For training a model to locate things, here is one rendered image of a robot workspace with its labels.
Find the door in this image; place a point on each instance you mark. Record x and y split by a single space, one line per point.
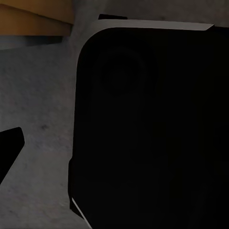
36 17

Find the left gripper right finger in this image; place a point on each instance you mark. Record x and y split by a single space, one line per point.
221 141

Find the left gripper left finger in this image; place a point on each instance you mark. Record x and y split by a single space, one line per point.
11 143

